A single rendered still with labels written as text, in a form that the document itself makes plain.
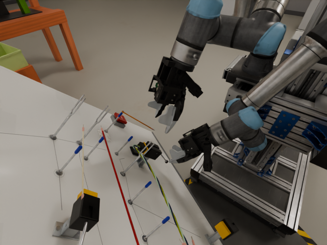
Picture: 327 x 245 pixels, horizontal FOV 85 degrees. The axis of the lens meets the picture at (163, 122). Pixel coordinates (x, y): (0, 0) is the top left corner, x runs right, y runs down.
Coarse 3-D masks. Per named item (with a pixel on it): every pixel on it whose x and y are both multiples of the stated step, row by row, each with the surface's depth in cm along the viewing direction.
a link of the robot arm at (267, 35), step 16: (272, 0) 43; (288, 0) 44; (256, 16) 44; (272, 16) 43; (240, 32) 44; (256, 32) 43; (272, 32) 42; (240, 48) 47; (256, 48) 45; (272, 48) 43
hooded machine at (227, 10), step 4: (224, 0) 385; (228, 0) 380; (232, 0) 376; (224, 4) 389; (228, 4) 384; (232, 4) 380; (224, 8) 393; (228, 8) 388; (232, 8) 384; (220, 12) 402; (224, 12) 397; (228, 12) 392; (232, 12) 388
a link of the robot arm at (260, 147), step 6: (258, 132) 58; (252, 138) 58; (258, 138) 59; (264, 138) 62; (246, 144) 62; (252, 144) 61; (258, 144) 61; (264, 144) 62; (252, 150) 65; (258, 150) 64
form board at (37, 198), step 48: (0, 96) 43; (48, 96) 58; (0, 144) 34; (48, 144) 43; (0, 192) 28; (48, 192) 34; (144, 192) 55; (0, 240) 24; (48, 240) 28; (96, 240) 34
